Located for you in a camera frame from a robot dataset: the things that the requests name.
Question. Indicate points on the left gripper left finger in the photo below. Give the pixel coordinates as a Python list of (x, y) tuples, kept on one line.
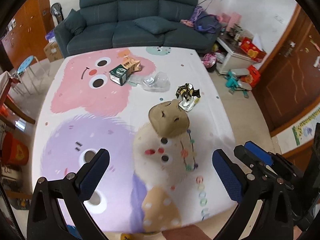
[(45, 219)]

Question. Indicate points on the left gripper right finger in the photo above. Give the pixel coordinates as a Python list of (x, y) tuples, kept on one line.
[(275, 218)]

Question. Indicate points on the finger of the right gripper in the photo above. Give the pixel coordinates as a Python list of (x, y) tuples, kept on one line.
[(258, 149), (249, 159)]

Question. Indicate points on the brown wooden door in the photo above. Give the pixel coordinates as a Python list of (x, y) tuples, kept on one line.
[(289, 84)]

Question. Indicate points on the red gift box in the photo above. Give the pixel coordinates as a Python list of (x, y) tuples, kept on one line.
[(14, 152)]

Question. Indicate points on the red box on floor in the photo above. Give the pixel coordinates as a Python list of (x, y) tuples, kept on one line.
[(252, 78)]

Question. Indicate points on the teal toy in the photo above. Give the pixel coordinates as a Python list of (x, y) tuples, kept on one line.
[(234, 82)]

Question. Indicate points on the black yellow crumpled wrapper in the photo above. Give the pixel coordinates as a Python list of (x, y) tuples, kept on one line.
[(187, 96)]

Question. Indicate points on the brown crumpled paper tray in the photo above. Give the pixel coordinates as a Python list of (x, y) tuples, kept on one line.
[(168, 119)]

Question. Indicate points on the red box on cabinet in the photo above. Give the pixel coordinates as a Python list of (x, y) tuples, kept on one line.
[(252, 51)]

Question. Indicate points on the white side cabinet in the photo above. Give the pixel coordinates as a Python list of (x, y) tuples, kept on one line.
[(235, 58)]

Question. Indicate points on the colourful cartoon tablecloth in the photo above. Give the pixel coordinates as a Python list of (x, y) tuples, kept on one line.
[(151, 183)]

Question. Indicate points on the clear plastic container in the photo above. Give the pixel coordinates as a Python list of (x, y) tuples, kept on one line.
[(157, 83)]

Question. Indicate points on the purple backpack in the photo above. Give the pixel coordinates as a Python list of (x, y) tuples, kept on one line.
[(204, 22)]

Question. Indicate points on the tan crumpled carton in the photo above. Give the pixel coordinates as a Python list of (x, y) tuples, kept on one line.
[(131, 64)]

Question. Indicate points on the blue round stool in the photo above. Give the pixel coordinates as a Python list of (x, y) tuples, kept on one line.
[(26, 68)]

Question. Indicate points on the green carton box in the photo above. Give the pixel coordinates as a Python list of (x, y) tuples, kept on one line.
[(119, 74)]

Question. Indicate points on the cardboard box on floor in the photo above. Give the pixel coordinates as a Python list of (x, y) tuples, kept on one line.
[(52, 52)]

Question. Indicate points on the dark teal cushion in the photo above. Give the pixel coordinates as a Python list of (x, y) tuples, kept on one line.
[(155, 25)]

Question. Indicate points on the orange wooden wardrobe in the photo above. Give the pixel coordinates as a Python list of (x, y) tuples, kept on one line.
[(27, 37)]

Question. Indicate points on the dark teal sofa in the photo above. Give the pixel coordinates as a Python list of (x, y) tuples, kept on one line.
[(105, 24)]

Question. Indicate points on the black standing fan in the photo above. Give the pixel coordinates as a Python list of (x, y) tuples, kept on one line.
[(56, 10)]

